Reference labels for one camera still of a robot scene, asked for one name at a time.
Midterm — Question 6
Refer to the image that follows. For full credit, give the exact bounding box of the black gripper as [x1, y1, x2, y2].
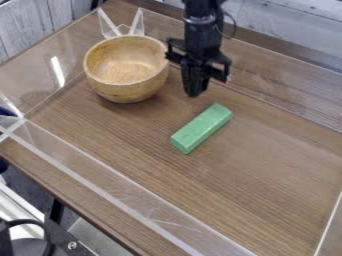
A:
[166, 37, 233, 97]

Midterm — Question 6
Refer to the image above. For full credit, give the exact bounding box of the green rectangular block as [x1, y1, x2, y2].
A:
[170, 103, 233, 154]

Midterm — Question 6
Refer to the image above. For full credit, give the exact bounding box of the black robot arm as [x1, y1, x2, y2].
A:
[166, 0, 238, 97]

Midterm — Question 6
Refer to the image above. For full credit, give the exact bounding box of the light wooden bowl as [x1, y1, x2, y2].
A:
[83, 35, 170, 103]

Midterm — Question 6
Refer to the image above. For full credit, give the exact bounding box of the blue object at left edge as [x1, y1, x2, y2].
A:
[0, 106, 19, 175]

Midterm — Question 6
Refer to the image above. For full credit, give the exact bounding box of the black table leg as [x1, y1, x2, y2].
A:
[50, 199, 64, 224]

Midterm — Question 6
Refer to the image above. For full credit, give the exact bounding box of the clear acrylic tray wall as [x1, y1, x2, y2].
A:
[0, 15, 342, 256]

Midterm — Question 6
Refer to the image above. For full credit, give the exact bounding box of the black metal bracket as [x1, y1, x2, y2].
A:
[44, 219, 98, 256]

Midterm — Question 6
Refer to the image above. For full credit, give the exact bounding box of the black cable loop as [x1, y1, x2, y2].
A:
[0, 218, 56, 256]

